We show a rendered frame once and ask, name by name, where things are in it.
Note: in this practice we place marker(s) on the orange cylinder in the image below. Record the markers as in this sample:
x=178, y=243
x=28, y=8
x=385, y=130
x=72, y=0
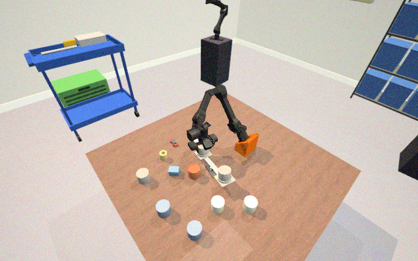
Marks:
x=193, y=171

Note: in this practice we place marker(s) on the light blue block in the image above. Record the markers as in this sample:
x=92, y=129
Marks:
x=173, y=171

